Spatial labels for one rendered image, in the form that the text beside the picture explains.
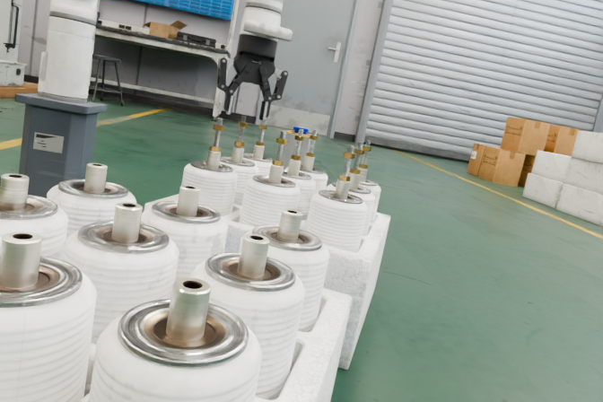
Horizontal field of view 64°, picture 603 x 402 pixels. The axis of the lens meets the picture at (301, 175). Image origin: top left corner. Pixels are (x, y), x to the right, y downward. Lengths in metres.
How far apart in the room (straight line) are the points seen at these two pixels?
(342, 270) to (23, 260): 0.51
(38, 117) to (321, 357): 0.87
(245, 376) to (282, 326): 0.11
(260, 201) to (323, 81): 5.36
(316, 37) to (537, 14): 2.80
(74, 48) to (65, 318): 0.88
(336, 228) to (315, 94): 5.37
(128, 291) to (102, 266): 0.03
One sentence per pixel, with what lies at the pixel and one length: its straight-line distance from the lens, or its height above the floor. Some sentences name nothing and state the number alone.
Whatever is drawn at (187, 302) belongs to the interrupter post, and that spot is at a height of 0.27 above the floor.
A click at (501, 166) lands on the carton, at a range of 4.62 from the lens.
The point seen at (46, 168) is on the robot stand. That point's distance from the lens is 1.18.
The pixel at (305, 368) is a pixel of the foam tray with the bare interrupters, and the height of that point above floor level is 0.18.
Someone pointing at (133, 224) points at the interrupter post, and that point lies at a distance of 0.44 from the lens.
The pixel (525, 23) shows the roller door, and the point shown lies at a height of 1.84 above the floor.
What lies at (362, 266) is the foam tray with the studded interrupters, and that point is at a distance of 0.75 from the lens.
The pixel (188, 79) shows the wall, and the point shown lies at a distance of 6.11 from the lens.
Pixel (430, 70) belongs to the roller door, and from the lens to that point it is 6.40.
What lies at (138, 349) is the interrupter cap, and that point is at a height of 0.25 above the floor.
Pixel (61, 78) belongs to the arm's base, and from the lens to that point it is 1.17.
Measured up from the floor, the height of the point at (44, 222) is 0.25.
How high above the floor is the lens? 0.40
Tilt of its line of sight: 9 degrees down
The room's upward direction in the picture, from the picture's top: 11 degrees clockwise
